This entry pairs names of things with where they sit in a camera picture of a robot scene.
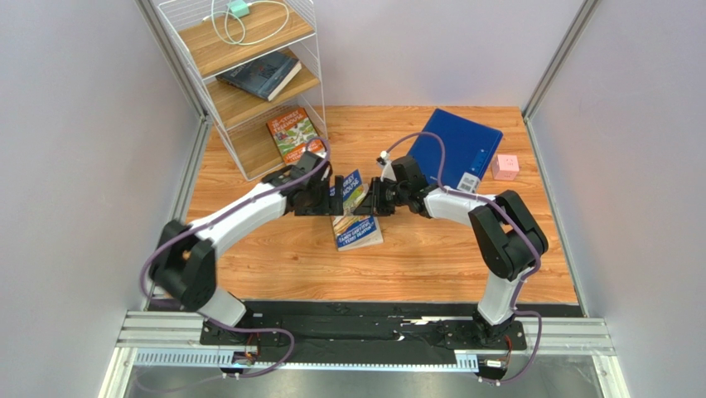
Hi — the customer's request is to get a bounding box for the blue 91-storey treehouse book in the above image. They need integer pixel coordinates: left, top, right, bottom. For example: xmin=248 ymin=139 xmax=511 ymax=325
xmin=332 ymin=169 xmax=384 ymax=251

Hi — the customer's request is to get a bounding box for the orange 78-storey treehouse book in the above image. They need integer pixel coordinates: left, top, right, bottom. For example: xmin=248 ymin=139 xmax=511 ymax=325
xmin=267 ymin=107 xmax=318 ymax=165

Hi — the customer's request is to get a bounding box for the nineteen eighty-four book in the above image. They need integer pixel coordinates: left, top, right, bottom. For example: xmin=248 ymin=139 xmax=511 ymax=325
xmin=215 ymin=51 xmax=302 ymax=101

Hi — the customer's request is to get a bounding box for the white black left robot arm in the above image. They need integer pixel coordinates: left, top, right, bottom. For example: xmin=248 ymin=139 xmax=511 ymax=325
xmin=143 ymin=152 xmax=344 ymax=328

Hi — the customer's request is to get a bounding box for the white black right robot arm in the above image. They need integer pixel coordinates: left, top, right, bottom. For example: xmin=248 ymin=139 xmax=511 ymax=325
xmin=353 ymin=156 xmax=549 ymax=344

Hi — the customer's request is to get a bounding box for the blue file folder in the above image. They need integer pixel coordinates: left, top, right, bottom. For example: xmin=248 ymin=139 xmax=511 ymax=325
xmin=408 ymin=109 xmax=503 ymax=193

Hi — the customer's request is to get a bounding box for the pink cube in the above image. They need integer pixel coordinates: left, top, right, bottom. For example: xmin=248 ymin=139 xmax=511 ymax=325
xmin=491 ymin=154 xmax=520 ymax=181

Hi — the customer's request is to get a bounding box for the mint green charger block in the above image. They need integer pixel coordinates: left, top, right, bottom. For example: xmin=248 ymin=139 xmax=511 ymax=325
xmin=226 ymin=0 xmax=250 ymax=18

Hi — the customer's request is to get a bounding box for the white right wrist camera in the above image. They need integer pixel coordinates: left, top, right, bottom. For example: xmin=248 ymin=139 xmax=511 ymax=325
xmin=376 ymin=150 xmax=396 ymax=182

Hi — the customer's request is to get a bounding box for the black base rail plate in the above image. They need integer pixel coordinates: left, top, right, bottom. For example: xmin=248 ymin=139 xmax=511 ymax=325
xmin=148 ymin=299 xmax=585 ymax=366

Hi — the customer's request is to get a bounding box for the white wire wooden shelf rack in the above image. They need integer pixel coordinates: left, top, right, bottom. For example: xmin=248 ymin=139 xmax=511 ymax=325
xmin=156 ymin=1 xmax=327 ymax=180

